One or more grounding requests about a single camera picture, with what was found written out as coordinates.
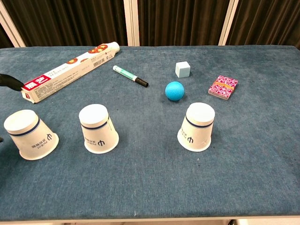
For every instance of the light blue foam cube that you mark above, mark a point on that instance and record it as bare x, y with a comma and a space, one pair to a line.
182, 69

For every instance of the blue table cloth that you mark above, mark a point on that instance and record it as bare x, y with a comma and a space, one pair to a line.
150, 175

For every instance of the white green marker black cap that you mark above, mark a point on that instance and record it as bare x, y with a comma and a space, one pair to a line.
127, 75

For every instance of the white window frame post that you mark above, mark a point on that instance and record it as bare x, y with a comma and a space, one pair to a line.
228, 23
131, 23
12, 25

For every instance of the white paper cup blue stripe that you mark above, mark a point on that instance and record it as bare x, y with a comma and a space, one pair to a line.
30, 138
98, 131
197, 131

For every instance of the long white red foil box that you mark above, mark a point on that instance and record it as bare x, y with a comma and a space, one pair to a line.
68, 70

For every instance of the dark pleated curtain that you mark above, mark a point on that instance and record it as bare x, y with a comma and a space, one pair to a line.
4, 38
180, 21
267, 21
70, 21

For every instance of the blue ball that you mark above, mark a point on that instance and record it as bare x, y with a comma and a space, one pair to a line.
174, 91

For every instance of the pink patterned card deck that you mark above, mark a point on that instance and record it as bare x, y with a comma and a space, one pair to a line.
223, 87

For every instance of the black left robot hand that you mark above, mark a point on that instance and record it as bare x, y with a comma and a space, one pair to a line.
10, 82

